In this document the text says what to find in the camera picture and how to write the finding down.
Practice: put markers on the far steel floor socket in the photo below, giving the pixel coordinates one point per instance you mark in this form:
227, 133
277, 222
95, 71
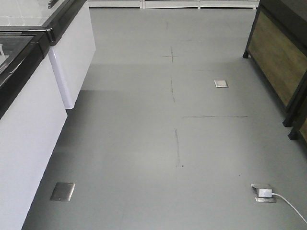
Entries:
221, 83

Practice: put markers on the steel floor socket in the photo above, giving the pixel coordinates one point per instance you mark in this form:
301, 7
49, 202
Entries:
221, 83
62, 192

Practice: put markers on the far white chest freezer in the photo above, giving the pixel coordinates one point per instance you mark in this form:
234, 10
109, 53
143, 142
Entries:
67, 25

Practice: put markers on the white chest freezer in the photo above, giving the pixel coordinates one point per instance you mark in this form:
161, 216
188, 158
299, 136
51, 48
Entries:
67, 25
32, 115

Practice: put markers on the left steel floor socket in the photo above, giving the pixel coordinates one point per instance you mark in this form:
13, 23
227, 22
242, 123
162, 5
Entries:
62, 192

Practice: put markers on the white shelf base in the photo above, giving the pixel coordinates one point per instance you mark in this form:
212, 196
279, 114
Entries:
166, 4

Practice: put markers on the near white chest freezer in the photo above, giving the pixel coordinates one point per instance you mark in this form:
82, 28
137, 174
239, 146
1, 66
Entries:
32, 115

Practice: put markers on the right open floor socket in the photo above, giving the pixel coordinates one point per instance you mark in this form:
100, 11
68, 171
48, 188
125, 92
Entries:
262, 200

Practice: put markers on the white power adapter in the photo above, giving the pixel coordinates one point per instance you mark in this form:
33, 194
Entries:
264, 192

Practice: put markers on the far wooden produce stand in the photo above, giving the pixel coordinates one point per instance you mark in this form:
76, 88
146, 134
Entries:
278, 45

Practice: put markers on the wooden produce stand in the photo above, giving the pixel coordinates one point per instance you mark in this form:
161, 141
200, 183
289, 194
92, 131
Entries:
278, 45
299, 130

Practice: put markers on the near wooden produce stand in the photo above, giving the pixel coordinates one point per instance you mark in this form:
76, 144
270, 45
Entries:
299, 130

